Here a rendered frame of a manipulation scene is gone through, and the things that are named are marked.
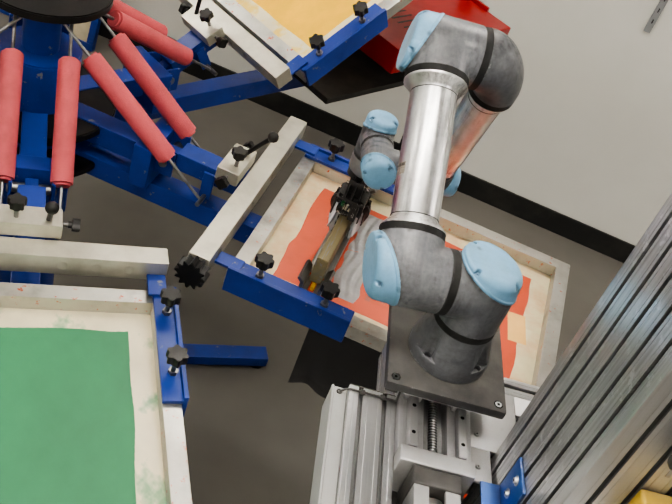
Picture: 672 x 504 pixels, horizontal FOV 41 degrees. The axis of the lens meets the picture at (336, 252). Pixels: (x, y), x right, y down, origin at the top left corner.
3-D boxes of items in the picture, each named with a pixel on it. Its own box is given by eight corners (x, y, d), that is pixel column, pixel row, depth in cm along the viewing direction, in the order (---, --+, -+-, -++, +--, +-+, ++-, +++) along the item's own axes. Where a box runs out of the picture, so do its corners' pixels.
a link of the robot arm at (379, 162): (417, 171, 192) (414, 142, 200) (366, 159, 190) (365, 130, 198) (404, 199, 197) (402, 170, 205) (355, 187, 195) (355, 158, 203)
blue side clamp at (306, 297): (347, 329, 209) (356, 308, 204) (341, 343, 205) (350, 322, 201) (229, 276, 210) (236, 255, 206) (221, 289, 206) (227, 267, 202)
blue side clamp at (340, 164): (402, 205, 252) (411, 186, 248) (398, 214, 248) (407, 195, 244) (305, 162, 254) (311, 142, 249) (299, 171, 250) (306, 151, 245)
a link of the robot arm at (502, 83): (550, 30, 165) (450, 169, 207) (495, 14, 163) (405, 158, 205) (551, 79, 159) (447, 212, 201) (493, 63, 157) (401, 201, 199)
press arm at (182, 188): (465, 325, 234) (474, 309, 231) (461, 340, 230) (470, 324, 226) (37, 136, 241) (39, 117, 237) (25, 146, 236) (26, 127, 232)
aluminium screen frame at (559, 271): (564, 274, 248) (570, 264, 246) (540, 424, 203) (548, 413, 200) (303, 160, 252) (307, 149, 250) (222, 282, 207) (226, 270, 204)
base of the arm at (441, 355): (487, 393, 160) (510, 356, 154) (407, 371, 159) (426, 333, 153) (484, 333, 172) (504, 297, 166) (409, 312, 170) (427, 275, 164)
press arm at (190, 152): (245, 184, 230) (250, 169, 226) (236, 196, 225) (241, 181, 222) (184, 157, 230) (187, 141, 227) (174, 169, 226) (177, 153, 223)
